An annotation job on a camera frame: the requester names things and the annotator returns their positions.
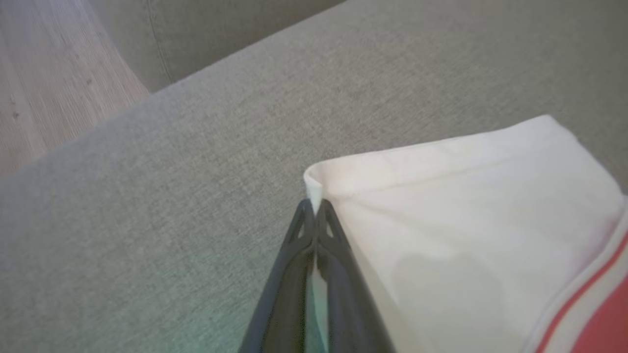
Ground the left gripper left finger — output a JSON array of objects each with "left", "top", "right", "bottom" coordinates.
[{"left": 239, "top": 199, "right": 317, "bottom": 353}]

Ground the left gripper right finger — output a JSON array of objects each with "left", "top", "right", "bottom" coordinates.
[{"left": 314, "top": 199, "right": 395, "bottom": 353}]

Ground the red shorts white stripe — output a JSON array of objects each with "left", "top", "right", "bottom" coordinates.
[{"left": 303, "top": 115, "right": 628, "bottom": 353}]

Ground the large grey sofa seat cushion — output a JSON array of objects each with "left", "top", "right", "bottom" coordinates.
[{"left": 0, "top": 0, "right": 628, "bottom": 353}]

